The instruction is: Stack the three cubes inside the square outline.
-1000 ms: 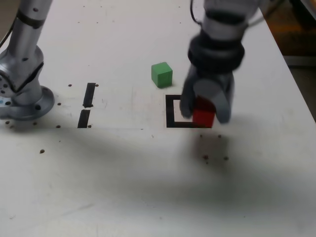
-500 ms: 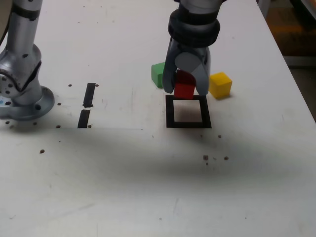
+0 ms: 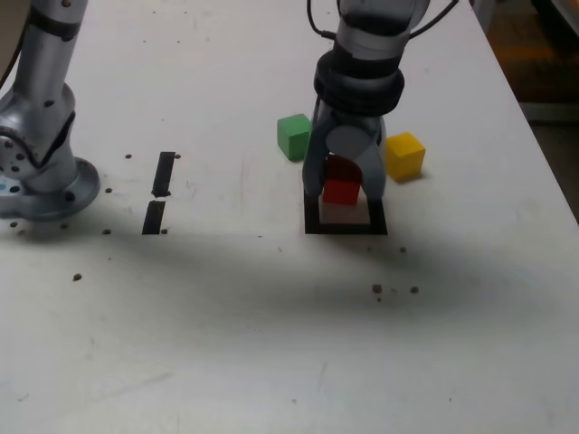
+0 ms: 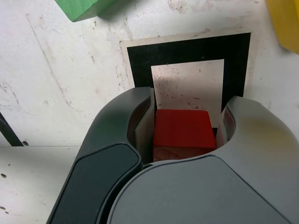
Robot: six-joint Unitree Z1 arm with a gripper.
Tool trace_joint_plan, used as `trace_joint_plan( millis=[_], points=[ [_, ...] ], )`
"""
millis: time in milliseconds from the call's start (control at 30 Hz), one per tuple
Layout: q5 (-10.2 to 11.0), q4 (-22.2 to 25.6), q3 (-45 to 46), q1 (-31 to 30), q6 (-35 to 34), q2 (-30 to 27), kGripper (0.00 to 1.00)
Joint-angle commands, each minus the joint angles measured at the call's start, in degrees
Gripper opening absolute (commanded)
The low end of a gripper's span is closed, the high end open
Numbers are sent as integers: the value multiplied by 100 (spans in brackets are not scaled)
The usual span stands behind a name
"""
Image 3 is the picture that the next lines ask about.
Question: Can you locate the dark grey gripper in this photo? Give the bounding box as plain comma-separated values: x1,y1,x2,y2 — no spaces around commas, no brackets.
301,100,388,203

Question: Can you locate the red cube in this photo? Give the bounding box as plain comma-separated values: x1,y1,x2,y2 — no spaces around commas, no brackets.
321,154,362,207

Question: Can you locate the green cube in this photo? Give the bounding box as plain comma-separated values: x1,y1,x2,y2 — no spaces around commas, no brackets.
276,113,314,163

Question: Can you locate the yellow cube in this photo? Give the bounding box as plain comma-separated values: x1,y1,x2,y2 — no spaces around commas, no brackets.
384,131,427,183

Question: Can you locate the black tape square outline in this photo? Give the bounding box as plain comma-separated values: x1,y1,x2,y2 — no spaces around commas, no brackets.
303,192,390,236

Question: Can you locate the black tape strip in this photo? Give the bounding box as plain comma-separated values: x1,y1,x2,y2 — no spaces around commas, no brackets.
141,151,176,236

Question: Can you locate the grey metal beam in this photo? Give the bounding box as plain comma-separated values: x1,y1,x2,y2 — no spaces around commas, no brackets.
518,98,579,120

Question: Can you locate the brown wooden crate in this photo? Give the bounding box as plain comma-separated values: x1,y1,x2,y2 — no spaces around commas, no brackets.
479,0,579,99

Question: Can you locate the black cable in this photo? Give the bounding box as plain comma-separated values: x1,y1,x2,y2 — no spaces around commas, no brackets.
306,0,337,40
0,25,29,88

